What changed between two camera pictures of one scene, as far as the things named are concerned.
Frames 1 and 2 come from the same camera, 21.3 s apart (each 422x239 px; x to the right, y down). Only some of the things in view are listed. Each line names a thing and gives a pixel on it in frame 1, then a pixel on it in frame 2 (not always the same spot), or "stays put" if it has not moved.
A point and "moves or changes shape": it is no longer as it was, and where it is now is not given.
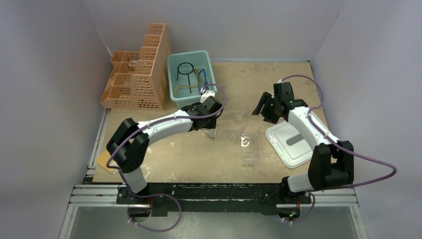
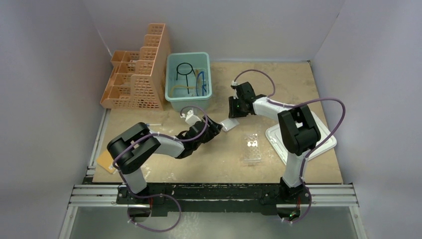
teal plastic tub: (188, 72) stays put
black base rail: (174, 199) stays put
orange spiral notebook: (102, 160) stays put
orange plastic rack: (139, 79) stays put
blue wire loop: (202, 81) moves or changes shape
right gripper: (266, 98) to (232, 103)
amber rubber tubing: (187, 86) moves or changes shape
